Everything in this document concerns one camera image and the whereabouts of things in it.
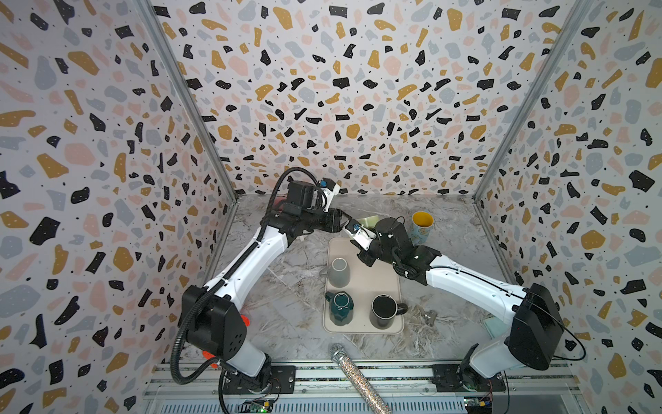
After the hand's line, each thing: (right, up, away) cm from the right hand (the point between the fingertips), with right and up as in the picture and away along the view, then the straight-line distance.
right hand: (355, 237), depth 80 cm
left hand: (-2, +6, -2) cm, 7 cm away
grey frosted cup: (-5, -13, +7) cm, 16 cm away
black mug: (+9, -22, -1) cm, 24 cm away
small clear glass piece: (+25, -27, +5) cm, 37 cm away
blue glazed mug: (+26, +4, +19) cm, 32 cm away
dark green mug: (-4, -20, -2) cm, 21 cm away
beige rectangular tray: (+2, -21, +6) cm, 22 cm away
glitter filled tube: (+5, -43, -10) cm, 44 cm away
